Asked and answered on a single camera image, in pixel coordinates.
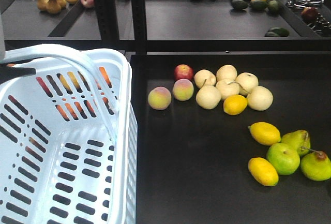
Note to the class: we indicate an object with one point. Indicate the light blue plastic basket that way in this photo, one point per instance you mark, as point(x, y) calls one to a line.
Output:
point(68, 136)

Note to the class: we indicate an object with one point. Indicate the yellow lemon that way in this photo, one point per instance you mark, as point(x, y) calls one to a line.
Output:
point(235, 104)

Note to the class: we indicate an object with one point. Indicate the brown pear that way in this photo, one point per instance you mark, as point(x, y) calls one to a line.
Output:
point(51, 6)

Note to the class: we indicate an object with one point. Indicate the green apple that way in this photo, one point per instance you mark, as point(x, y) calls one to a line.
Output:
point(284, 158)

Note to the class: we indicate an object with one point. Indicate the pale yellow pear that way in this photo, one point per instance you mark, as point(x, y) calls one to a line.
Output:
point(260, 98)

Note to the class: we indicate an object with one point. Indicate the red apple among pears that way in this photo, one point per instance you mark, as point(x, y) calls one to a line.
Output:
point(183, 71)

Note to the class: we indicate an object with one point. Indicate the pink yellow peach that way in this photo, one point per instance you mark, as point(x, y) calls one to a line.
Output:
point(183, 89)
point(159, 98)

